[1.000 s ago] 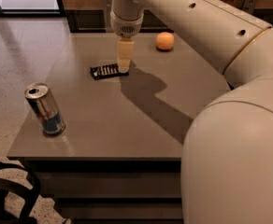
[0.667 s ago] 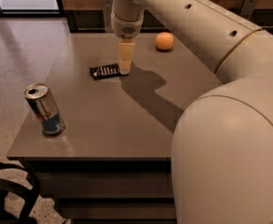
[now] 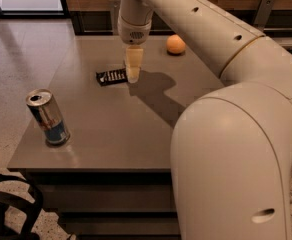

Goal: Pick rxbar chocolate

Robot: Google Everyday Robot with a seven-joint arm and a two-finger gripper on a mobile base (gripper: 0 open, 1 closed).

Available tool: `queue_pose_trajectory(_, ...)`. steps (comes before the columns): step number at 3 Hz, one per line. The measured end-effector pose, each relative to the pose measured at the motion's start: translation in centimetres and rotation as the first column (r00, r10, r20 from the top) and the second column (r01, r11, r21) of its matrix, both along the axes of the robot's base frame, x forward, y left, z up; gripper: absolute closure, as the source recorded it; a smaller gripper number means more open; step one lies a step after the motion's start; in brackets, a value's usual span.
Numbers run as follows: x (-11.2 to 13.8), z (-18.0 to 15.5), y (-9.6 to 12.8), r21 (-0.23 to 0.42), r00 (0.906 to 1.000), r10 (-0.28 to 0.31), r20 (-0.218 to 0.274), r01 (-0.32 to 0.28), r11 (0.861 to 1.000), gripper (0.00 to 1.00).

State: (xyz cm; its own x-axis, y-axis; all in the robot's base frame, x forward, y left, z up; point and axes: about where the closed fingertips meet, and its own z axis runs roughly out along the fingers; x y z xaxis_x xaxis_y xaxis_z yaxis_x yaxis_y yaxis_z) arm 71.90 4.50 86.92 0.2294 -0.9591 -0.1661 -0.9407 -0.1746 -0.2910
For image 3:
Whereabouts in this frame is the cream white gripper body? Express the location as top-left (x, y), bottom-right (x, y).
top-left (118, 16), bottom-right (152, 45)

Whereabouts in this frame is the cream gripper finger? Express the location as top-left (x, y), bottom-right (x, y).
top-left (125, 45), bottom-right (144, 83)

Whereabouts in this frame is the black rxbar chocolate bar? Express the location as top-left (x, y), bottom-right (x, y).
top-left (96, 68), bottom-right (128, 86)

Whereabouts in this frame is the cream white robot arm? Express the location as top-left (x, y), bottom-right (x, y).
top-left (119, 0), bottom-right (292, 240)

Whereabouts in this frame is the orange round fruit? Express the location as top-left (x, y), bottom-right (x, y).
top-left (166, 34), bottom-right (186, 55)

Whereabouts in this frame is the silver blue energy drink can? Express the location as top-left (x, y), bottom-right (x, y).
top-left (26, 89), bottom-right (70, 146)

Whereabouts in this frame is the grey drawer cabinet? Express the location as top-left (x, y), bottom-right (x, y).
top-left (8, 36), bottom-right (222, 240)

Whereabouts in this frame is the left metal wall bracket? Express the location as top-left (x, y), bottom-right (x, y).
top-left (109, 0), bottom-right (121, 35)

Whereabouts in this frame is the metal wall bracket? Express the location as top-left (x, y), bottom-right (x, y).
top-left (253, 0), bottom-right (276, 31)
top-left (109, 0), bottom-right (121, 35)

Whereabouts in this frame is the right metal wall bracket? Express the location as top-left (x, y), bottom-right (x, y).
top-left (253, 0), bottom-right (276, 31)

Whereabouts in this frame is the black bag with straps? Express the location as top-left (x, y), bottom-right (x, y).
top-left (0, 173), bottom-right (44, 240)

